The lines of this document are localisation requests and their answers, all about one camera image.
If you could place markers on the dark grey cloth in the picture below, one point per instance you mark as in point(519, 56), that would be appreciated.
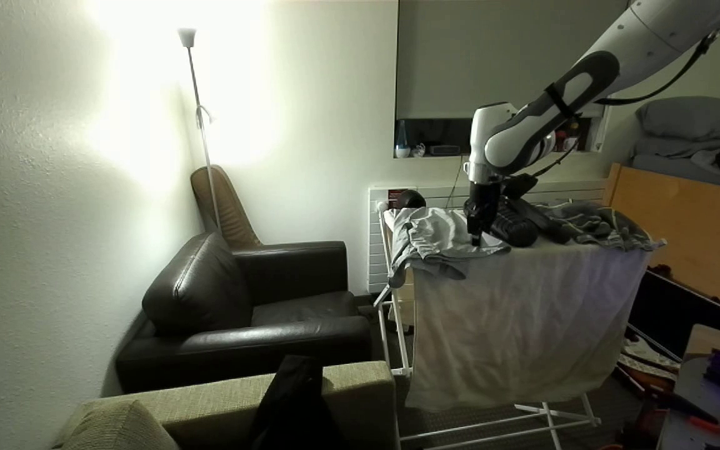
point(604, 226)

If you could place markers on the white drying rack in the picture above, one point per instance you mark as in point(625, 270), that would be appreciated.
point(397, 337)

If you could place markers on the long black object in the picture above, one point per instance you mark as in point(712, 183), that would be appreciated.
point(544, 222)

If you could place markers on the small dark box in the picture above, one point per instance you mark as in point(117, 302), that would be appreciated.
point(444, 150)

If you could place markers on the grey pillow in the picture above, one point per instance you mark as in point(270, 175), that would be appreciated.
point(691, 119)

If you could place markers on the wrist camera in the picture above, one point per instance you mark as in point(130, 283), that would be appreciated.
point(520, 186)

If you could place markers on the black round object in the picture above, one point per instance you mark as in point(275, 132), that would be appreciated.
point(411, 199)

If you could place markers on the grey window blind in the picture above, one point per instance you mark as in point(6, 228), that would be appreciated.
point(491, 56)

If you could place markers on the white draped sheet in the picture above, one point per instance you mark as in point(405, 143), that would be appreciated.
point(522, 325)

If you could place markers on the grey side table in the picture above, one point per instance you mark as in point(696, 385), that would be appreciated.
point(704, 400)

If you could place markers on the black garment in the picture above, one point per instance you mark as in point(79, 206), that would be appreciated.
point(294, 406)

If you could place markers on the beige fabric sofa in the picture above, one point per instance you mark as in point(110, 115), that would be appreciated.
point(210, 406)

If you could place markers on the blue bottle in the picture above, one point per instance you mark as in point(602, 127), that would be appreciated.
point(402, 140)

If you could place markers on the light grey cloth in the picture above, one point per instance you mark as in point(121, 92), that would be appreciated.
point(438, 240)

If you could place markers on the black flat panel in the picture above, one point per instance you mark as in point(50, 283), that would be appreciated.
point(679, 312)

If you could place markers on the brown cushion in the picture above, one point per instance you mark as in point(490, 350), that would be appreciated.
point(229, 209)

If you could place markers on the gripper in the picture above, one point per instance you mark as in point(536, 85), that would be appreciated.
point(482, 205)

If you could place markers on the floor lamp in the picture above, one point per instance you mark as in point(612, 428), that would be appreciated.
point(200, 119)

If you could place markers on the black leather armchair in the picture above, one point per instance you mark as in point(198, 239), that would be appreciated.
point(241, 312)

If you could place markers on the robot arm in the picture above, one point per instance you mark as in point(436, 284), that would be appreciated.
point(641, 34)

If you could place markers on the wooden bed frame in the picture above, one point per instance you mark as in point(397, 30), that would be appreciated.
point(691, 237)

